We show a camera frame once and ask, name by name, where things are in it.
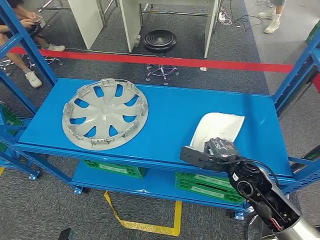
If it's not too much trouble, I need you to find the white plastic shell part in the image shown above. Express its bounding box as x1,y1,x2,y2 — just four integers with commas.
189,111,246,154

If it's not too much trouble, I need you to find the white desk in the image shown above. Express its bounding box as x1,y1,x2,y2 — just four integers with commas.
118,0,223,59
37,0,118,51

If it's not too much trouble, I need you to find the red floor tape line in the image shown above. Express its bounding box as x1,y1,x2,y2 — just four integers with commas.
8,46,320,94

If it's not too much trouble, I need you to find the black swivel chair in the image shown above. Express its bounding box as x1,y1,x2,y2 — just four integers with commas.
0,23,63,77

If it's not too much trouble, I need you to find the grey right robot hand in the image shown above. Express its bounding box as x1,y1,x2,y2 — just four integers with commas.
203,136,239,164

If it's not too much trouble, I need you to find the silver wheel hubcap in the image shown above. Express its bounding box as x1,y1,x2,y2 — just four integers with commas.
61,78,149,152

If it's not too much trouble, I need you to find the white power strip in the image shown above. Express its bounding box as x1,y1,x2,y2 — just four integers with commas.
217,9,234,26

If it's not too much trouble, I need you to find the person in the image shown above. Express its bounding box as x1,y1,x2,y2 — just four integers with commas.
0,0,66,89
257,0,287,35

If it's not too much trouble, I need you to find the black round stool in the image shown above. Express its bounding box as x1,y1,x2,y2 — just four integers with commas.
143,29,180,86

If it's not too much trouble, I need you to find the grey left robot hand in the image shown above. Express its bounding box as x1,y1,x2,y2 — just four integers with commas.
58,227,76,240

